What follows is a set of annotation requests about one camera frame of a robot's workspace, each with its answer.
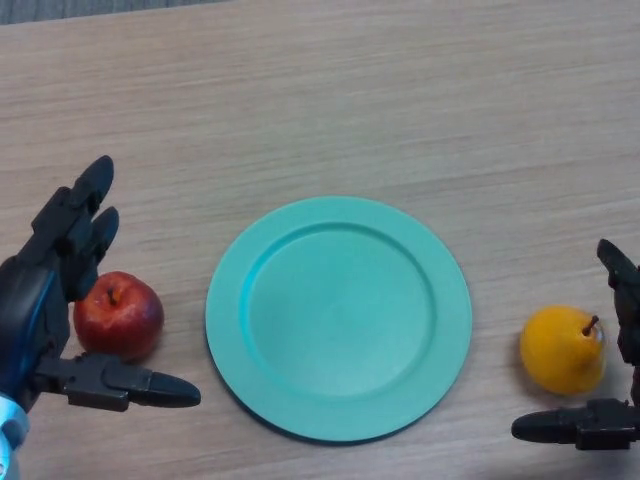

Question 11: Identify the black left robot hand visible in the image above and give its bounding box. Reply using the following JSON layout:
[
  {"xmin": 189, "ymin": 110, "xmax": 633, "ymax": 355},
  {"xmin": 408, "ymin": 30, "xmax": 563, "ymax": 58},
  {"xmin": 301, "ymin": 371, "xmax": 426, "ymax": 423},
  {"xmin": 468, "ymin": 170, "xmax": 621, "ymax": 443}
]
[{"xmin": 0, "ymin": 154, "xmax": 202, "ymax": 414}]

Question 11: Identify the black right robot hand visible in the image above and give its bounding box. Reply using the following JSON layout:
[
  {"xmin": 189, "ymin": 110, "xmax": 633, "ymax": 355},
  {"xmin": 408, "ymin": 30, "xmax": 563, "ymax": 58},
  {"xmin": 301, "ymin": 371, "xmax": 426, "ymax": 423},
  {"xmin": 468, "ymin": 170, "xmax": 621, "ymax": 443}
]
[{"xmin": 510, "ymin": 238, "xmax": 640, "ymax": 451}]

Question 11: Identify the yellow pear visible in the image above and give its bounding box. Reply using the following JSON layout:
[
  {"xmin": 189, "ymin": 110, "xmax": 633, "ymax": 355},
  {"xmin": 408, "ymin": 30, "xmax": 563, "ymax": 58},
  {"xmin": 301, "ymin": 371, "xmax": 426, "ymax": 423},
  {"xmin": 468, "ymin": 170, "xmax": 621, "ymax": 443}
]
[{"xmin": 519, "ymin": 304, "xmax": 609, "ymax": 397}]

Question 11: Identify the green round plate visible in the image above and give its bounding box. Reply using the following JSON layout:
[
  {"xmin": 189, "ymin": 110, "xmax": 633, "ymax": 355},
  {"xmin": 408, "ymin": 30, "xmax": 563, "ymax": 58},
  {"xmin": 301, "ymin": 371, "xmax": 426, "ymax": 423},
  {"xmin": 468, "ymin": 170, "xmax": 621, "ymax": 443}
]
[{"xmin": 204, "ymin": 195, "xmax": 474, "ymax": 446}]

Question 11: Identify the red apple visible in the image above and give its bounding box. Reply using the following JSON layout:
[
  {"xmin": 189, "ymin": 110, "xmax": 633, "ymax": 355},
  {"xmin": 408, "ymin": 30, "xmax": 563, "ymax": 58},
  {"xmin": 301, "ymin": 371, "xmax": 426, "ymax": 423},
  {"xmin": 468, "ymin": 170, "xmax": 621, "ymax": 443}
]
[{"xmin": 73, "ymin": 271, "xmax": 165, "ymax": 362}]

